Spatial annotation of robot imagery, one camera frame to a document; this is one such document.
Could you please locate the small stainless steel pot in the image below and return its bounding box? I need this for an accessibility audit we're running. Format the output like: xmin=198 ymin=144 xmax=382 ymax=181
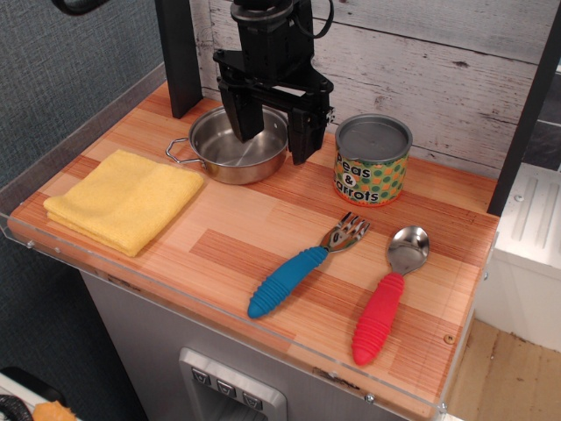
xmin=166 ymin=107 xmax=288 ymax=185

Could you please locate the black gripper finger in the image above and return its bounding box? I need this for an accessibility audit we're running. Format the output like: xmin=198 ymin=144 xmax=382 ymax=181
xmin=219 ymin=82 xmax=264 ymax=142
xmin=288 ymin=108 xmax=325 ymax=165

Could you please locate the red handled spoon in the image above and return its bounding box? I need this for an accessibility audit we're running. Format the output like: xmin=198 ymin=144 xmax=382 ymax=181
xmin=352 ymin=225 xmax=430 ymax=366

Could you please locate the blue handled fork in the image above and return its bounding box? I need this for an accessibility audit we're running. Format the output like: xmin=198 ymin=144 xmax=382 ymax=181
xmin=247 ymin=212 xmax=370 ymax=318

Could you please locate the orange object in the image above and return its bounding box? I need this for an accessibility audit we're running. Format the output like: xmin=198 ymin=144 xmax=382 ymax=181
xmin=32 ymin=401 xmax=78 ymax=421

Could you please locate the silver dispenser button panel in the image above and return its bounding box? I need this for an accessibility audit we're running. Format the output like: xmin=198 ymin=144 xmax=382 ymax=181
xmin=179 ymin=347 xmax=288 ymax=421

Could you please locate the peas and carrots can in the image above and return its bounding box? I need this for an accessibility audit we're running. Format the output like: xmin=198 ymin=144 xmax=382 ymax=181
xmin=333 ymin=113 xmax=413 ymax=207

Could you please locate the yellow rag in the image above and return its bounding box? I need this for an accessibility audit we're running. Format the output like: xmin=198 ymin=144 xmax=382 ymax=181
xmin=44 ymin=150 xmax=203 ymax=257

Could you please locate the black braided cable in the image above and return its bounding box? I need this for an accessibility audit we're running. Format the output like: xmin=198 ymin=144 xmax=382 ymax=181
xmin=51 ymin=0 xmax=106 ymax=17

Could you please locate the clear acrylic table guard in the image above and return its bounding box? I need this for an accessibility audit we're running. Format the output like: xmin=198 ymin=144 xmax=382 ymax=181
xmin=0 ymin=68 xmax=448 ymax=421

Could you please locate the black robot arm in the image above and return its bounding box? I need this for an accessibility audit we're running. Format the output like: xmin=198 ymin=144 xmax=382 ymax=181
xmin=213 ymin=1 xmax=334 ymax=165

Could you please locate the black vertical post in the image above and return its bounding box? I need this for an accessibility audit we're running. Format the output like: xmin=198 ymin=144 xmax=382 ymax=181
xmin=155 ymin=0 xmax=202 ymax=118

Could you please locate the grey toy fridge cabinet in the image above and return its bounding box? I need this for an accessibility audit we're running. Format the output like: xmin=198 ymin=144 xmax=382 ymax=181
xmin=82 ymin=273 xmax=445 ymax=420

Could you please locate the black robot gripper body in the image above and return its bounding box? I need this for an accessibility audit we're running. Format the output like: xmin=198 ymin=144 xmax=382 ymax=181
xmin=214 ymin=16 xmax=333 ymax=125

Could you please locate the white plastic furniture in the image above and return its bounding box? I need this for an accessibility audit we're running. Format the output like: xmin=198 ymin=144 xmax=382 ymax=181
xmin=474 ymin=163 xmax=560 ymax=351

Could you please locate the dark right frame post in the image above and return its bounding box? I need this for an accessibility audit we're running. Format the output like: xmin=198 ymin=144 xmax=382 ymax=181
xmin=487 ymin=6 xmax=560 ymax=217

